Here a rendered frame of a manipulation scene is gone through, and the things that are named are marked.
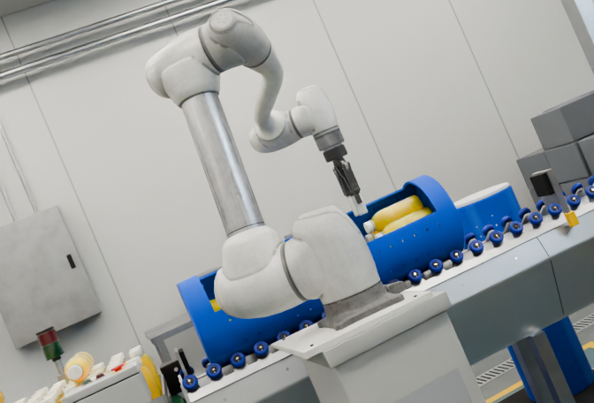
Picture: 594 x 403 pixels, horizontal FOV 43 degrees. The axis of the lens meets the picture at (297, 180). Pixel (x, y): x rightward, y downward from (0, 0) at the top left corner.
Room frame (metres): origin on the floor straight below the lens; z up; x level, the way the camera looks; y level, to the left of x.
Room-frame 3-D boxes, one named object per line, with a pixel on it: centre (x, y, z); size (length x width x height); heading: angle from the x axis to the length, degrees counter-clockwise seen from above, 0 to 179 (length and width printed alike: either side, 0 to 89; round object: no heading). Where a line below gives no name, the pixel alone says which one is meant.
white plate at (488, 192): (3.23, -0.68, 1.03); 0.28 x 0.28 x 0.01
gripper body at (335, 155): (2.44, -0.15, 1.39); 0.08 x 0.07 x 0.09; 12
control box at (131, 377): (1.96, 0.67, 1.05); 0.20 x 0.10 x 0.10; 102
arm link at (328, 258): (1.84, 0.00, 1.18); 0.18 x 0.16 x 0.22; 74
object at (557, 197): (2.58, -0.77, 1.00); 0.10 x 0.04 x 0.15; 12
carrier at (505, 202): (3.23, -0.68, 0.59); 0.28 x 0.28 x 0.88
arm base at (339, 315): (1.84, -0.03, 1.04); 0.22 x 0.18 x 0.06; 106
